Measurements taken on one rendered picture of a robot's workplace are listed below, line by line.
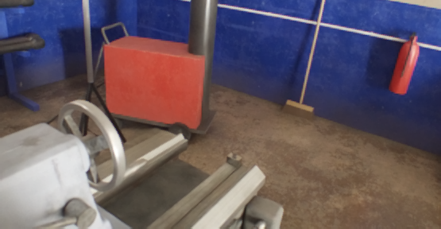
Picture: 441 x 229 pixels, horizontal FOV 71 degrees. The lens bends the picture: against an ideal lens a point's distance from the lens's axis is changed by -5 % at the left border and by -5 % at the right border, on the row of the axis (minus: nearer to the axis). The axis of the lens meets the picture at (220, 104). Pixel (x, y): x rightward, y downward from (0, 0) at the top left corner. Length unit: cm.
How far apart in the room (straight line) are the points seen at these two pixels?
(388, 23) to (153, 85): 224
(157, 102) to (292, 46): 167
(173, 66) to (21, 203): 212
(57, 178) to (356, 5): 316
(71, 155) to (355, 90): 320
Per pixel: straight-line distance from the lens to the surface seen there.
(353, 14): 348
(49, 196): 67
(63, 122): 84
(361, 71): 354
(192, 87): 264
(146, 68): 274
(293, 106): 369
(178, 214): 98
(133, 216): 114
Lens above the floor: 151
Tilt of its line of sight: 24 degrees down
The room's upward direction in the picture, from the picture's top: 6 degrees clockwise
